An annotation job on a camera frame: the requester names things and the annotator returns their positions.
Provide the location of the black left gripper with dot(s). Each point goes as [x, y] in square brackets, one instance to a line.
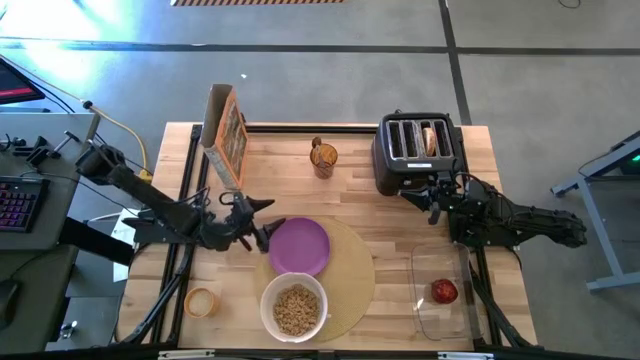
[235, 227]

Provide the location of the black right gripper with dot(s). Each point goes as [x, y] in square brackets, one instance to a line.
[450, 192]

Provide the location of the bagel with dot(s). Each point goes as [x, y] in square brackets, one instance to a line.
[429, 141]

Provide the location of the red apple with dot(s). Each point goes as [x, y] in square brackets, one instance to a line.
[444, 291]

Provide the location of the brown spoon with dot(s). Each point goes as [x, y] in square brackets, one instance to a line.
[316, 144]

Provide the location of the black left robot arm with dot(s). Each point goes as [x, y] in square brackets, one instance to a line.
[150, 200]

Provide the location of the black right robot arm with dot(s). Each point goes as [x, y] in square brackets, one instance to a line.
[525, 220]

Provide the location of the black four-slot toaster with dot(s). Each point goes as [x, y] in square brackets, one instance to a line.
[400, 172]

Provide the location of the purple plate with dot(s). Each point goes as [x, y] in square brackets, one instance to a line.
[299, 245]

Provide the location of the amber plastic cup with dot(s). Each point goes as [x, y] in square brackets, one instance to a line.
[325, 167]

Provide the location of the large white bowl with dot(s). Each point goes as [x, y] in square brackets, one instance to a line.
[267, 305]

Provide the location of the orange cereal box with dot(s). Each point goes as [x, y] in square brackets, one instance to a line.
[232, 135]

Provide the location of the brown cereal heap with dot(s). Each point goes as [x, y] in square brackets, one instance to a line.
[296, 310]

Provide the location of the small tan wooden cup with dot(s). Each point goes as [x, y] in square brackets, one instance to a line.
[201, 302]

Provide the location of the round woven tan placemat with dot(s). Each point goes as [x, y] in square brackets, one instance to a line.
[350, 280]

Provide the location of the clear plastic tray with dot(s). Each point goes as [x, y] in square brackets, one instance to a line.
[440, 320]

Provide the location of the white paper sheet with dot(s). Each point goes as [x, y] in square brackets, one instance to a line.
[120, 272]

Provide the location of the grey metal stand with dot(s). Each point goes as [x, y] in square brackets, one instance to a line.
[597, 220]

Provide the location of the grey desk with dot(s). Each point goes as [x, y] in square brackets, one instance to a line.
[55, 220]

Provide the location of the backlit black keyboard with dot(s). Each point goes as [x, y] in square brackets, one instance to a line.
[20, 205]

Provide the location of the black computer mouse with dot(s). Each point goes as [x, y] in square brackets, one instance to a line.
[7, 302]

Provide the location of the black computer monitor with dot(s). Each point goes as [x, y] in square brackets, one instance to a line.
[15, 85]

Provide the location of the black aluminium table frame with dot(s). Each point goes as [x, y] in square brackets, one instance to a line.
[192, 160]

